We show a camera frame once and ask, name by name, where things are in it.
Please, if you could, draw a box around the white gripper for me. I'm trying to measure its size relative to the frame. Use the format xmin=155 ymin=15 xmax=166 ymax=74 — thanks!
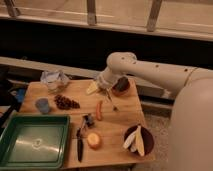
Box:
xmin=86 ymin=68 xmax=120 ymax=95

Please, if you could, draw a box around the dark purple grape bunch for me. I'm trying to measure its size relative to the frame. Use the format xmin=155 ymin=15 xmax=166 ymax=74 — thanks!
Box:
xmin=54 ymin=95 xmax=80 ymax=110

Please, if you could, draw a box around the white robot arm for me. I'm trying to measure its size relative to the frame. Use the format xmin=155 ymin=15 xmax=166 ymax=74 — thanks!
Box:
xmin=86 ymin=52 xmax=213 ymax=171

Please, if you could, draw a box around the orange carrot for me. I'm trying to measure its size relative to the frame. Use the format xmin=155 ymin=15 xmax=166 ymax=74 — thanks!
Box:
xmin=96 ymin=100 xmax=103 ymax=121

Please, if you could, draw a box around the wooden table board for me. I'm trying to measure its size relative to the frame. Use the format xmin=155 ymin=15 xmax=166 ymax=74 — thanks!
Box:
xmin=20 ymin=79 xmax=155 ymax=169

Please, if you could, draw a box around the brown bowl at back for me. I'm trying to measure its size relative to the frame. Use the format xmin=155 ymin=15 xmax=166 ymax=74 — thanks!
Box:
xmin=111 ymin=77 xmax=130 ymax=96

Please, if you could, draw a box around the small dark toy object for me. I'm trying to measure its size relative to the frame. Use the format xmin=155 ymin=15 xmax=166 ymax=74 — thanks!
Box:
xmin=83 ymin=114 xmax=94 ymax=127

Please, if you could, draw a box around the metal fork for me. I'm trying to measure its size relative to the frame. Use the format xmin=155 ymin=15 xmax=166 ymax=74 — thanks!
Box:
xmin=106 ymin=91 xmax=118 ymax=111

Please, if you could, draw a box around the dark object in bowl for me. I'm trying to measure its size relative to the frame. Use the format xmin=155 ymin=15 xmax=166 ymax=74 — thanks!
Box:
xmin=115 ymin=77 xmax=129 ymax=91

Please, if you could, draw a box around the blue cup on left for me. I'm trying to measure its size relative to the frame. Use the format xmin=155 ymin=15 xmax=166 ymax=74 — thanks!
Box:
xmin=35 ymin=98 xmax=50 ymax=114

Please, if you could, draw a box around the yellow orange fruit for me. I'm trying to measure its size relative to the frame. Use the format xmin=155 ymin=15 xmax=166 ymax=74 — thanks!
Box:
xmin=87 ymin=133 xmax=101 ymax=149

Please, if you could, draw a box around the blue object at left edge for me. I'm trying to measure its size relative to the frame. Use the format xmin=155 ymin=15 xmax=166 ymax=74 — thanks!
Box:
xmin=15 ymin=88 xmax=26 ymax=103

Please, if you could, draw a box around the dark brown plate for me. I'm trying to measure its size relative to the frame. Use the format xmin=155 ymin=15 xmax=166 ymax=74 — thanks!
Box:
xmin=124 ymin=125 xmax=154 ymax=155

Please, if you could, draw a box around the yellow banana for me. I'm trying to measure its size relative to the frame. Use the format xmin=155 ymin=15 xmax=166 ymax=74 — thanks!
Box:
xmin=136 ymin=125 xmax=145 ymax=156

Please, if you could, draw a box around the green plastic tray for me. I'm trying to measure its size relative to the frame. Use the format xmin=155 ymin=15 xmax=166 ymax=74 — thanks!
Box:
xmin=0 ymin=115 xmax=70 ymax=171

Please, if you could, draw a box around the black object at left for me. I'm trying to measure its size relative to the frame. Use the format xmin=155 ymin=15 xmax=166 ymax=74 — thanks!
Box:
xmin=0 ymin=65 xmax=20 ymax=127

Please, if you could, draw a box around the black handled knife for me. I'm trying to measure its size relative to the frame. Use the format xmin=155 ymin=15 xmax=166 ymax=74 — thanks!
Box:
xmin=76 ymin=117 xmax=86 ymax=162

